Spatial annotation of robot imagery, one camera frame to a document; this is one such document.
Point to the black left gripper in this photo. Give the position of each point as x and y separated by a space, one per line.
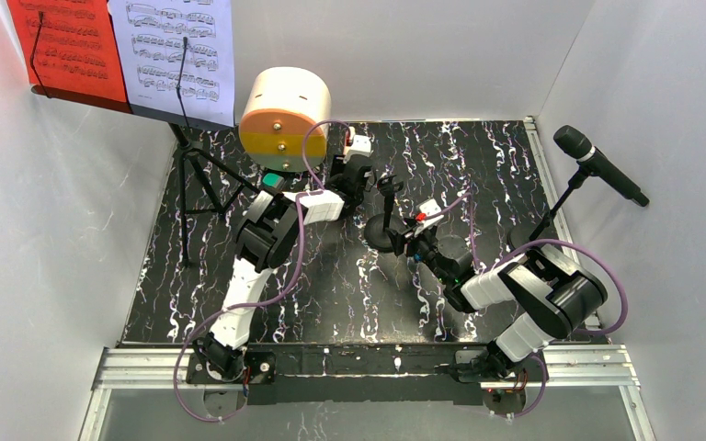
341 155

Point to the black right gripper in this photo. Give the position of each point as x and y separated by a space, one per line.
404 237

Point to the black handheld microphone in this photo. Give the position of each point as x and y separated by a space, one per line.
578 146

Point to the black desktop microphone stand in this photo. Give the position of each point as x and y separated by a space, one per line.
377 227

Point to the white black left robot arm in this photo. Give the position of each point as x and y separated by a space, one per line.
273 224

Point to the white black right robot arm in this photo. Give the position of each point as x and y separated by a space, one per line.
556 294

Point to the green and grey eraser block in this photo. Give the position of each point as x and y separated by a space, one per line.
273 181

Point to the round three-colour drawer cabinet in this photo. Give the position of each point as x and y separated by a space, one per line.
277 129

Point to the black tripod music stand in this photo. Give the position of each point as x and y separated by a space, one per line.
187 158

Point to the white sheet music page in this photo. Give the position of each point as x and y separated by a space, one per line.
176 59

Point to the red sheet music page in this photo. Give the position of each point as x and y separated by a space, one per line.
70 51

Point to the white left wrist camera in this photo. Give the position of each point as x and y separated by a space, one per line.
356 145

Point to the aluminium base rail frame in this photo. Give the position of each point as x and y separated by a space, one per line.
356 344

